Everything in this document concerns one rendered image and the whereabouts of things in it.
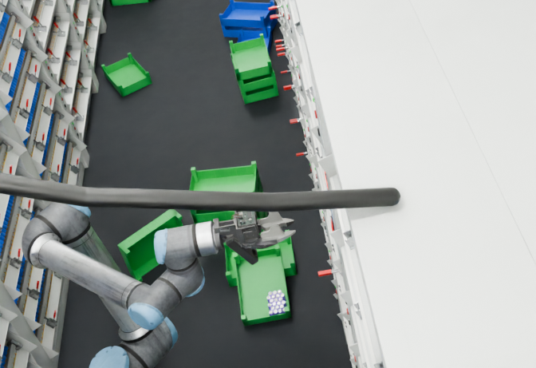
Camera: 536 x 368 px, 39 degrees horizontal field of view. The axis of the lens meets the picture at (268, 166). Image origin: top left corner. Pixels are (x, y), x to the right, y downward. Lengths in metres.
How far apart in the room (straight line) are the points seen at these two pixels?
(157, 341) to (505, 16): 1.85
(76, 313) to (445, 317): 2.74
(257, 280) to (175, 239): 1.27
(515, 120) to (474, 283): 0.30
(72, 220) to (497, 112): 1.66
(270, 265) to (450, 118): 2.22
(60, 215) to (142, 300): 0.54
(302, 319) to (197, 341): 0.44
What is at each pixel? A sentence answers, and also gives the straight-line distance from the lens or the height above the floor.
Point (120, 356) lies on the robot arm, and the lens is 2.76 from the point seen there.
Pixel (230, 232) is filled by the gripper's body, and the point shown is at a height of 1.09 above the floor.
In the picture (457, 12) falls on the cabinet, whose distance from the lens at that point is 1.38.
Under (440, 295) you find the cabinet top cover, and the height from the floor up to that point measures 1.81.
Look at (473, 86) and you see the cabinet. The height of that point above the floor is 1.81.
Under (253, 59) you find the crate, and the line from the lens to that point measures 4.34.
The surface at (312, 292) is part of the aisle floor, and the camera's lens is 3.26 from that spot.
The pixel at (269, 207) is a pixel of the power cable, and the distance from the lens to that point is 0.97.
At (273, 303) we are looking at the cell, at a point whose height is 0.08.
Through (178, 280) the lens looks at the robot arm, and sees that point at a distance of 2.11.
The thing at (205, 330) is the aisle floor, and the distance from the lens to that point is 3.24.
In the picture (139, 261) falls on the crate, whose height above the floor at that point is 0.04.
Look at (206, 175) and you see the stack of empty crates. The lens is 3.49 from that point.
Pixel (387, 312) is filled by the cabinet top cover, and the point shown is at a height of 1.81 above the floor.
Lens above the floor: 2.53
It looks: 41 degrees down
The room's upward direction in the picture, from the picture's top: 13 degrees counter-clockwise
